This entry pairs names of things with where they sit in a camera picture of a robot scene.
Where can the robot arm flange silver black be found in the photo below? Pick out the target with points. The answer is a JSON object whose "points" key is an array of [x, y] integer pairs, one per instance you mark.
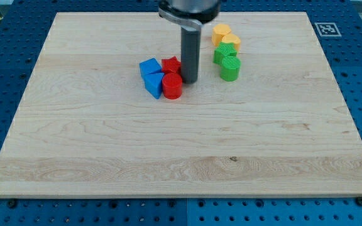
{"points": [[189, 14]]}

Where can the red cylinder block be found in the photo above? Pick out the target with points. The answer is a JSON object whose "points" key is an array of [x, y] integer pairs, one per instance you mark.
{"points": [[172, 85]]}

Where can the blue triangle block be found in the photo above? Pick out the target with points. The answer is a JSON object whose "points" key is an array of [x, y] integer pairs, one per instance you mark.
{"points": [[153, 84]]}

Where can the red star block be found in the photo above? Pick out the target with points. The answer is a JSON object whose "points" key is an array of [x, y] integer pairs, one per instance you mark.
{"points": [[171, 65]]}

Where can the blue cube block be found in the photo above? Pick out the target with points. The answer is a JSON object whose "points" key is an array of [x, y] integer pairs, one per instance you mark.
{"points": [[149, 66]]}

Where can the green cylinder block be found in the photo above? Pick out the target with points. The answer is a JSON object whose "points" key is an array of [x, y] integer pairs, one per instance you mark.
{"points": [[230, 67]]}

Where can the green star block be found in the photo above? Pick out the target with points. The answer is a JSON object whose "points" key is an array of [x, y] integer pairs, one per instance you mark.
{"points": [[224, 50]]}

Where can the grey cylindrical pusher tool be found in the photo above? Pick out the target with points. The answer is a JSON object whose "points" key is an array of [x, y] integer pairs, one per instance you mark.
{"points": [[190, 49]]}

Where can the yellow cylinder block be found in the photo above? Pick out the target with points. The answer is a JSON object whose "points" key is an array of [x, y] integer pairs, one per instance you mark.
{"points": [[234, 39]]}

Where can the yellow hexagon block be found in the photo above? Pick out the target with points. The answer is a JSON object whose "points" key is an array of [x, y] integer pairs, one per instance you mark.
{"points": [[218, 32]]}

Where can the wooden board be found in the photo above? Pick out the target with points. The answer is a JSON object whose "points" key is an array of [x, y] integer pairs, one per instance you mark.
{"points": [[87, 128]]}

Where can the white fiducial marker tag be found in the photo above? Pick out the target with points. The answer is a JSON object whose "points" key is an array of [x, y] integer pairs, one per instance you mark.
{"points": [[327, 29]]}

